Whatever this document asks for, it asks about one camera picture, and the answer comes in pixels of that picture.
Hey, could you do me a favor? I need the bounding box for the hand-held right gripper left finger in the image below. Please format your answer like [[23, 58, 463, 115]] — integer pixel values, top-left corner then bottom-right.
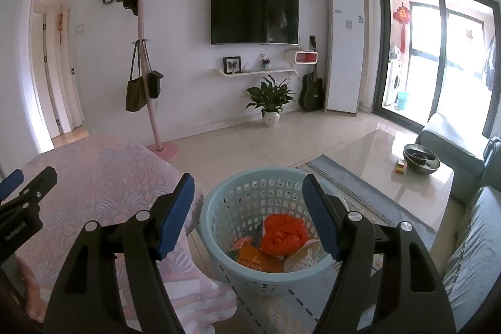
[[42, 173, 195, 334]]

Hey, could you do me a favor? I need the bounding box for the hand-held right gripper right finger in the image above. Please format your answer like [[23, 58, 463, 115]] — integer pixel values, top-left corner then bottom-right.
[[302, 173, 457, 334]]

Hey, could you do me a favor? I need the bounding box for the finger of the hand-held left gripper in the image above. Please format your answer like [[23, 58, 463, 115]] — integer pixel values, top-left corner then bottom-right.
[[0, 169, 24, 198], [0, 167, 58, 217]]

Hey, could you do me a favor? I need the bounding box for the orange plastic bag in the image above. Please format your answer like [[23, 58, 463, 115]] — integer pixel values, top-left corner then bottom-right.
[[260, 214, 310, 255]]

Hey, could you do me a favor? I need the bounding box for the teal plastic basket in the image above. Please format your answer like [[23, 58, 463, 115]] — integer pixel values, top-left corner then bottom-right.
[[199, 167, 353, 297]]

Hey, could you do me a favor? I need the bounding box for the orange paper cup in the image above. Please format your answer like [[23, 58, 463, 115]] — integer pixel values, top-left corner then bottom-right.
[[237, 242, 284, 273]]

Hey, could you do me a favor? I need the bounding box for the person's left hand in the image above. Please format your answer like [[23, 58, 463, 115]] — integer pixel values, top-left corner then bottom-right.
[[16, 258, 50, 323]]

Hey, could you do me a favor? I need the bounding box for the grey blue patterned rug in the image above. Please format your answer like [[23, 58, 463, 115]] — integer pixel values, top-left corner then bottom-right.
[[235, 154, 437, 334]]

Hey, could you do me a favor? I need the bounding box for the pink patterned tablecloth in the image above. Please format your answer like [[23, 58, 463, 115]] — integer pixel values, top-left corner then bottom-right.
[[0, 134, 237, 334]]

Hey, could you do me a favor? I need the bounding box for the glass coffee table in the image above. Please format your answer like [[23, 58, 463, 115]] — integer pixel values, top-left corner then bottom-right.
[[323, 128, 455, 231]]

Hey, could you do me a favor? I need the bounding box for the pink coat rack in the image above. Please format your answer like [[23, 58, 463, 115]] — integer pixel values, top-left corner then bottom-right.
[[129, 0, 179, 163]]

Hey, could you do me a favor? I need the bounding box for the dark metal bowl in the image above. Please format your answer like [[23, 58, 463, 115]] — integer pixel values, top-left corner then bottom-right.
[[403, 143, 441, 175]]

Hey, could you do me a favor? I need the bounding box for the black acoustic guitar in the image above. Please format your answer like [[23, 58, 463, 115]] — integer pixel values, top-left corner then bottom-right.
[[299, 35, 325, 112]]

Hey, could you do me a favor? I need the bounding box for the olive tote bag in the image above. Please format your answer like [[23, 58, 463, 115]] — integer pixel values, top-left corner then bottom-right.
[[125, 40, 147, 113]]

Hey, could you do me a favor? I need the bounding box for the green potted plant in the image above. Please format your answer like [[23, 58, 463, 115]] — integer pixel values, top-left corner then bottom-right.
[[246, 75, 295, 128]]

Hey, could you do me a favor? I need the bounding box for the small black bag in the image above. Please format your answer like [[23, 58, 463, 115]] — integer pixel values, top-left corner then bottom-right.
[[147, 40, 164, 100]]

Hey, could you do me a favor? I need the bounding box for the white washing machine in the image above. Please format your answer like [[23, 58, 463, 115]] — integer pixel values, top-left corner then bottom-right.
[[384, 60, 405, 107]]

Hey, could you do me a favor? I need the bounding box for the grey sofa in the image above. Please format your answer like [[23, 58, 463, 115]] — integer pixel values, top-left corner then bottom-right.
[[416, 113, 501, 319]]

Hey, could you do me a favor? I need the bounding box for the red white box shelf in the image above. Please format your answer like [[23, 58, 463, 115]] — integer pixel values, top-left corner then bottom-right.
[[294, 50, 318, 65]]

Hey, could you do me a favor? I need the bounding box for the dark framed sliding glass door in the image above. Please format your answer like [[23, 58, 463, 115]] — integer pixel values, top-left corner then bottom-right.
[[373, 0, 501, 139]]

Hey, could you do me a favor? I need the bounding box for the red knot ornament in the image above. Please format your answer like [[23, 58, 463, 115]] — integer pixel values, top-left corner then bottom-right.
[[393, 3, 408, 53]]

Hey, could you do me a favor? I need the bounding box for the white curved low wall shelf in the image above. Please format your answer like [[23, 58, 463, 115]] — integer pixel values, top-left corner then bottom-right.
[[213, 67, 299, 78]]

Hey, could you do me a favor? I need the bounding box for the black butterfly picture frame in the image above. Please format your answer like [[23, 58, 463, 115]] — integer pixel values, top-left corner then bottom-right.
[[223, 56, 242, 74]]

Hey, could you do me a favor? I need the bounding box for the black wall television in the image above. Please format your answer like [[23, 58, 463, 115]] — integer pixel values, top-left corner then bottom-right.
[[210, 0, 300, 46]]

